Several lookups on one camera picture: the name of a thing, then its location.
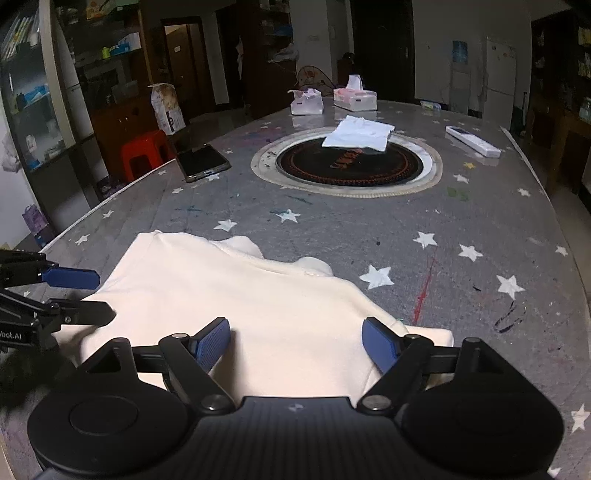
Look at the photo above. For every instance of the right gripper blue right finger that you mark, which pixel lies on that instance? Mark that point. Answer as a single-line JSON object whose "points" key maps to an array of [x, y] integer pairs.
{"points": [[402, 362]]}

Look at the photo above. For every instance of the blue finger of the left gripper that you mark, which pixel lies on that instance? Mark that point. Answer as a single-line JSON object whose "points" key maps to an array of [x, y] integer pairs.
{"points": [[17, 310], [20, 268]]}

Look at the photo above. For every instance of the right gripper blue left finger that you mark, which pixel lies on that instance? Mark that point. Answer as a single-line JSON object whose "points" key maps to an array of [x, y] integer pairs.
{"points": [[189, 361]]}

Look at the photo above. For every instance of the cream white garment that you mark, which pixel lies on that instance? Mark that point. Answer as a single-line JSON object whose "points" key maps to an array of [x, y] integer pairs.
{"points": [[296, 329]]}

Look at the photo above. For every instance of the purple bag on floor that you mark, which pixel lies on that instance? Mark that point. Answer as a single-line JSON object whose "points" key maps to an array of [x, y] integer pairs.
{"points": [[35, 221]]}

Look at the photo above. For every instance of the red plastic stool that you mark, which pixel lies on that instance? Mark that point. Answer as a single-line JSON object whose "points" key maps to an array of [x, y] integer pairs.
{"points": [[144, 153]]}

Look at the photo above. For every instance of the black smartphone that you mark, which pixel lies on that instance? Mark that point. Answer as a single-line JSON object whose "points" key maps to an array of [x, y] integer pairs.
{"points": [[201, 163]]}

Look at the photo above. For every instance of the dark wooden shelf cabinet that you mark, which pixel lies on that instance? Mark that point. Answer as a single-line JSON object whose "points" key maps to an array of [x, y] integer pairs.
{"points": [[75, 87]]}

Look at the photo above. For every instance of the round black induction cooktop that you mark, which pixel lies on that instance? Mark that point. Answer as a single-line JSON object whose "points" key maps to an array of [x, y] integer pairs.
{"points": [[350, 167]]}

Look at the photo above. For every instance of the white paper bag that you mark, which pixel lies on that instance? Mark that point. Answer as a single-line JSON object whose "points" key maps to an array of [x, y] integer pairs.
{"points": [[166, 108]]}

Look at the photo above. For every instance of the white remote control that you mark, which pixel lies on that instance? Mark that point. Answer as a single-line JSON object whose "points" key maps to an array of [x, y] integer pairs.
{"points": [[479, 145]]}

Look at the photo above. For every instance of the white folded cloth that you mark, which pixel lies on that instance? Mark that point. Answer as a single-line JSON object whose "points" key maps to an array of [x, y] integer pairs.
{"points": [[359, 133]]}

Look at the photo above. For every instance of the small green packet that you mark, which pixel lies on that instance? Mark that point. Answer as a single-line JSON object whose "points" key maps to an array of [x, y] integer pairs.
{"points": [[433, 106]]}

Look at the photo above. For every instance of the white pink tissue box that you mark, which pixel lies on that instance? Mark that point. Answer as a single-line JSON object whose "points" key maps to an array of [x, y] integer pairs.
{"points": [[354, 97]]}

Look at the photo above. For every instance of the soft tissue pack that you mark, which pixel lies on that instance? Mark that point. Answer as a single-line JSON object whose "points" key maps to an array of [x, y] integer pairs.
{"points": [[307, 102]]}

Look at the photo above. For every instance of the water dispenser with blue bottle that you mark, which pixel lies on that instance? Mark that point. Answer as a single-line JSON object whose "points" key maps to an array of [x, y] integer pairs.
{"points": [[460, 84]]}

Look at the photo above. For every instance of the electric floor fan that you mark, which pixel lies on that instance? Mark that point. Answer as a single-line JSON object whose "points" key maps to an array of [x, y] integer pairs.
{"points": [[311, 77]]}

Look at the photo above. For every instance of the white refrigerator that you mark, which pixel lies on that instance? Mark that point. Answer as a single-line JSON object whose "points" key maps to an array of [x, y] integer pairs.
{"points": [[499, 83]]}

